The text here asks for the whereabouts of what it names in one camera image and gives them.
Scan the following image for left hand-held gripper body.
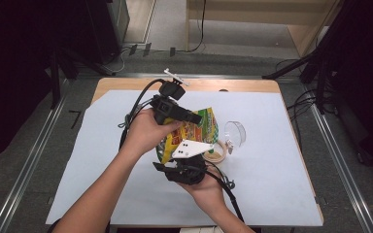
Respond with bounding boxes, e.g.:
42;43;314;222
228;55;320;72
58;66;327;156
150;67;190;126

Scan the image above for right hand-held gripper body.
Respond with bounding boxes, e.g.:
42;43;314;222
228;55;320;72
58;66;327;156
163;139;215;186

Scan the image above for yellow green spouted seasoning pouch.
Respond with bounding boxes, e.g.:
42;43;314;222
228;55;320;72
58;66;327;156
155;106;220;165

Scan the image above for glass jar with beige lid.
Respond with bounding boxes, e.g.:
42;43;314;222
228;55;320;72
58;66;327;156
203;120;248;164

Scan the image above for person's right hand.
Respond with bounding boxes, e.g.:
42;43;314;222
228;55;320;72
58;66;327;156
178;168;227;215

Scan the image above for person's left hand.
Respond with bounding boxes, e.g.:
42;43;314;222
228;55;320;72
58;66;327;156
119;108;183;159

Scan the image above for white paper sheet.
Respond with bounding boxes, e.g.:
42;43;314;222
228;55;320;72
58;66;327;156
45;89;324;227

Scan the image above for black cabinet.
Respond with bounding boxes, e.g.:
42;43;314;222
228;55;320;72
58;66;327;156
84;0;130;64

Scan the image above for black tripod stand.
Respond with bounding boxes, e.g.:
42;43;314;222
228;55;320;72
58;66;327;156
261;0;349;115

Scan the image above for black metal stand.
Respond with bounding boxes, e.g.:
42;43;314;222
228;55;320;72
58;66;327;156
47;45;115;110

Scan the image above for light wooden shelf unit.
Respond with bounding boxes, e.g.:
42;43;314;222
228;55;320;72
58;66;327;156
186;0;341;57

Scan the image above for dark curtain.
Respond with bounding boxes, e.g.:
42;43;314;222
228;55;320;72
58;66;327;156
323;0;373;169
0;0;88;166

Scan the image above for left hand-held gripper black cable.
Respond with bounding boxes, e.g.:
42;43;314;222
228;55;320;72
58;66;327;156
118;78;166;151

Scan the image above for hand-held gripper black cable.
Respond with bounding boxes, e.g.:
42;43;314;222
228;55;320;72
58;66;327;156
118;78;166;151
205;159;246;224

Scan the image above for right hand-held gripper black cable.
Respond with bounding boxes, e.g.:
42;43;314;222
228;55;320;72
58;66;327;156
205;159;246;224

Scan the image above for white floor cable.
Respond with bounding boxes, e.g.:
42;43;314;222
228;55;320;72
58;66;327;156
105;48;127;74

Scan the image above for hanging black cable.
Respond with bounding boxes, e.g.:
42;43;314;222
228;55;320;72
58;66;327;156
187;0;207;53

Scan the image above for black floor cables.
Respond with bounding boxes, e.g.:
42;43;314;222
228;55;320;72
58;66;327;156
286;88;322;147

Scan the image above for long metal floor rail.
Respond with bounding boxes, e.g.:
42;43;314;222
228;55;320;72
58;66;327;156
304;83;373;233
0;77;69;233

